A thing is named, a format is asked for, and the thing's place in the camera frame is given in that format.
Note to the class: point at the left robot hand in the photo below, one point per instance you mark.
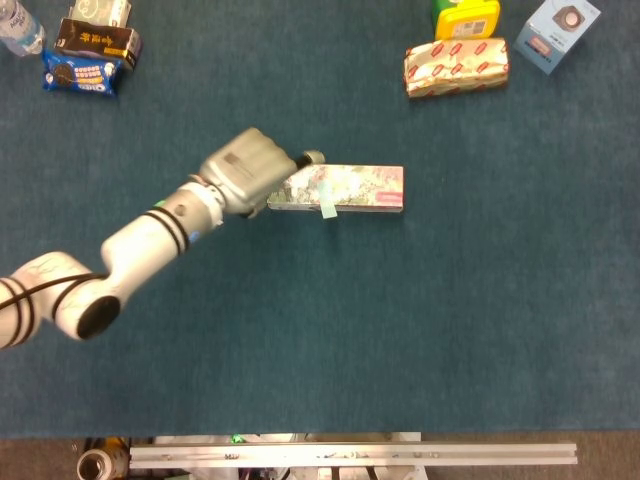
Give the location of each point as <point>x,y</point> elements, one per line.
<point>245,167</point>

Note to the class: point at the teal table cloth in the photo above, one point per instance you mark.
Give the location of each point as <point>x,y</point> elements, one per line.
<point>320,325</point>

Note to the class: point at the light blue cube box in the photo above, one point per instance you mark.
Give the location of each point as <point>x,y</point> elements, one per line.
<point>550,40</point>

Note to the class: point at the green and white carton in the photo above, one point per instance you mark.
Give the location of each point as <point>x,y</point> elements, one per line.
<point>107,11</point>

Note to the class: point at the brown tape roll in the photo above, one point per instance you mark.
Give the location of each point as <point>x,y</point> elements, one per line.
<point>112,460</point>

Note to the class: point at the clear plastic water bottle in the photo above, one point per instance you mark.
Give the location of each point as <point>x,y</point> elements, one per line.
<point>20,30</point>

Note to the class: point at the floral long box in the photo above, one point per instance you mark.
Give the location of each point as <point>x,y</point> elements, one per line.
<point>360,187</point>

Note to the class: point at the yellow and green container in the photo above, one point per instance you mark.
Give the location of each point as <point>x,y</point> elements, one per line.
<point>467,22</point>

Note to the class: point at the aluminium profile rail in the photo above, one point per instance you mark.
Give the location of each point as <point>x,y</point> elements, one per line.
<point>350,455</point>

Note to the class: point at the red patterned wrapped package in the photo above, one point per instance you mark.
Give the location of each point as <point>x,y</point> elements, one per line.
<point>455,67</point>

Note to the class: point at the black box with gold text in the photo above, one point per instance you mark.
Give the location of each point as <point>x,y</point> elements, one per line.
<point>95,40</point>

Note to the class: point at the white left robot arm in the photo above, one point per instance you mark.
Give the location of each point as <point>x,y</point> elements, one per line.
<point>140,245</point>

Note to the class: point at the small light blue paper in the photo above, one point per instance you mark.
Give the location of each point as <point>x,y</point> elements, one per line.
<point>328,210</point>

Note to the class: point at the blue Oreo cookie pack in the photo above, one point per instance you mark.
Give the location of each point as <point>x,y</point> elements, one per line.
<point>80,75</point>

